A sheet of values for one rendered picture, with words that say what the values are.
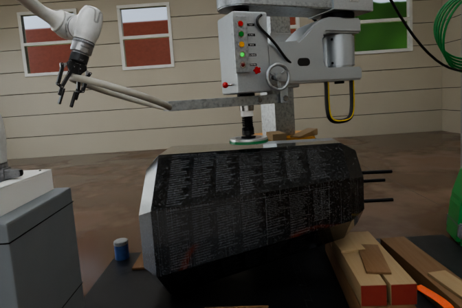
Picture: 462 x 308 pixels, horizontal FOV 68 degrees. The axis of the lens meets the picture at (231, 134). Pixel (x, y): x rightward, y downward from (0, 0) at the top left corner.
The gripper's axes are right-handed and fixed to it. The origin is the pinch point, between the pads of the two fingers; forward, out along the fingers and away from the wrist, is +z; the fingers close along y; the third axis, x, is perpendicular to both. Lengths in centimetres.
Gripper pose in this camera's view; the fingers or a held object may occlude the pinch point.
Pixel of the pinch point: (67, 98)
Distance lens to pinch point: 166.7
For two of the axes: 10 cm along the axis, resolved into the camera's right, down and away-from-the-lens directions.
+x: -6.2, -1.4, 7.7
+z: -2.7, 9.6, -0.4
